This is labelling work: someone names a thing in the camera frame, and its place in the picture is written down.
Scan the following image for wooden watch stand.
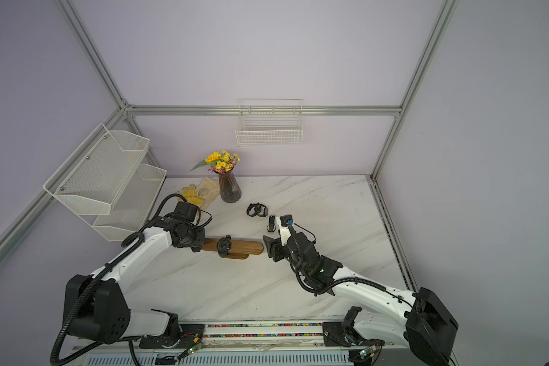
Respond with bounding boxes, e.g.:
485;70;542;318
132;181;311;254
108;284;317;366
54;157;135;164
202;238;264;260

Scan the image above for black watch pair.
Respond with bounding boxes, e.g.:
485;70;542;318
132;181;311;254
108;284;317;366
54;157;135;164
246;203;269;217

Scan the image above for black digital watch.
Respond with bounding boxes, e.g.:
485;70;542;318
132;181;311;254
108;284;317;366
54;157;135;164
217;235;231;258

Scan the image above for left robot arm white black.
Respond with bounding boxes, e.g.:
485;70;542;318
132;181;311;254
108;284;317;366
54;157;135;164
50;194;207;365

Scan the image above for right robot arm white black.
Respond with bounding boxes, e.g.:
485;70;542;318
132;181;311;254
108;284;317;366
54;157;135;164
263;227;459;365

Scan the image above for yellow white work glove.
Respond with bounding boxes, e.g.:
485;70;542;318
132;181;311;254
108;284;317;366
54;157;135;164
178;184;204;207

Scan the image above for white mesh lower shelf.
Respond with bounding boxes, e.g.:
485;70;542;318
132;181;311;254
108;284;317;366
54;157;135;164
91;163;166;242

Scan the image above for purple glass vase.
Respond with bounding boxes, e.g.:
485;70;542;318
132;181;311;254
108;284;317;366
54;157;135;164
218;170;242;204

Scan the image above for yellow artificial flowers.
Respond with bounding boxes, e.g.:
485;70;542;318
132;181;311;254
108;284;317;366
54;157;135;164
192;150;241;174

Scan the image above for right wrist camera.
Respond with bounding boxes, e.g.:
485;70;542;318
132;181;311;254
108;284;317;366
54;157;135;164
278;214;294;246

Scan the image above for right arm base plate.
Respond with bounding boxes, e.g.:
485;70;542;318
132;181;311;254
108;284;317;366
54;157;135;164
322;322;385;348

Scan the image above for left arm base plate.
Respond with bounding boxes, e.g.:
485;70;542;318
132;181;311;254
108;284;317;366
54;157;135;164
139;323;206;349

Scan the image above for white wire wall basket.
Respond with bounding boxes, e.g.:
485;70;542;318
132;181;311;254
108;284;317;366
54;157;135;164
236;99;303;148

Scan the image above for aluminium frame rail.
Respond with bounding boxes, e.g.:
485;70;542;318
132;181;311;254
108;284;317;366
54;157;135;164
124;105;402;117

